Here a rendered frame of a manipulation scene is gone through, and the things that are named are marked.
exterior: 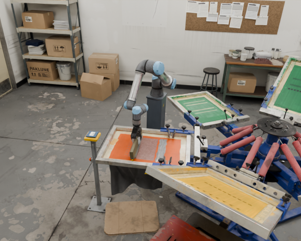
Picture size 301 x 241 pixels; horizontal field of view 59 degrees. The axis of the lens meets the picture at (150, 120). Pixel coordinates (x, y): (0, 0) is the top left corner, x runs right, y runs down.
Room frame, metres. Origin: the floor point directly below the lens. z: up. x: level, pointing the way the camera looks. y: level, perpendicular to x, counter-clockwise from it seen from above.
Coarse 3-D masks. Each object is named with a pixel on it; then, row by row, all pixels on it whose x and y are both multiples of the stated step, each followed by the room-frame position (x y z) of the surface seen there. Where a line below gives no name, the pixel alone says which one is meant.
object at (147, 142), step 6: (120, 138) 2.15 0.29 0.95; (126, 138) 2.16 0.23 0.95; (144, 138) 2.16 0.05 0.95; (150, 138) 2.17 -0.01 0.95; (156, 138) 2.17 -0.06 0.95; (162, 138) 2.17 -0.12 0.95; (168, 138) 2.18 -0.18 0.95; (120, 144) 2.05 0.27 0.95; (126, 144) 2.05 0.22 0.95; (144, 144) 2.06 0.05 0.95; (150, 144) 2.06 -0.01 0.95; (156, 144) 2.06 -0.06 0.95; (168, 144) 2.07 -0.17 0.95; (174, 144) 2.07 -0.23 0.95; (180, 144) 2.07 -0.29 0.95; (168, 150) 1.98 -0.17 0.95; (174, 150) 1.98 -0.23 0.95
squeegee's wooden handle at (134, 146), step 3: (141, 129) 2.19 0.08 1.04; (141, 132) 2.18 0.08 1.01; (135, 141) 1.96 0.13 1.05; (132, 144) 1.92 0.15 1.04; (135, 144) 1.91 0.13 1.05; (138, 144) 2.00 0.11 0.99; (132, 147) 1.87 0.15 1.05; (135, 147) 1.89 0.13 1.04; (132, 150) 1.83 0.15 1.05; (135, 150) 1.88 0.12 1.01; (132, 153) 1.80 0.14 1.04; (132, 156) 1.80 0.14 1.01
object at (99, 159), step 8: (112, 128) 2.28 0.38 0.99; (120, 128) 2.30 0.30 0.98; (128, 128) 2.29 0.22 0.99; (144, 128) 2.29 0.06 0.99; (112, 136) 2.15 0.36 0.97; (184, 136) 2.21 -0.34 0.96; (104, 144) 1.99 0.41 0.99; (104, 152) 1.89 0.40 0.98; (96, 160) 1.76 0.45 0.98; (104, 160) 1.76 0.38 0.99; (112, 160) 1.76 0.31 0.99; (120, 160) 1.77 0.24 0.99; (144, 168) 1.71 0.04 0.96
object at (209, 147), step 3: (210, 147) 1.91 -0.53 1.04; (213, 147) 1.91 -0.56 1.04; (216, 147) 1.92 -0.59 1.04; (219, 147) 1.92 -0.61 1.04; (201, 150) 1.90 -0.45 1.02; (210, 150) 1.89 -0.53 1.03; (213, 150) 1.89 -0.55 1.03; (216, 150) 1.89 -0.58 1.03; (219, 150) 1.88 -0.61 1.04; (213, 153) 1.89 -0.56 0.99; (216, 153) 1.88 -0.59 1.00
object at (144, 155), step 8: (112, 152) 1.93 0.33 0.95; (120, 152) 1.93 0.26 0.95; (144, 152) 1.94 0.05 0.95; (152, 152) 1.94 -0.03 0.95; (168, 152) 1.95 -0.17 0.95; (176, 152) 1.95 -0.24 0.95; (136, 160) 1.82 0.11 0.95; (144, 160) 1.82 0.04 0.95; (152, 160) 1.82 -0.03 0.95; (168, 160) 1.83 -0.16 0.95; (176, 160) 1.83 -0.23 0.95
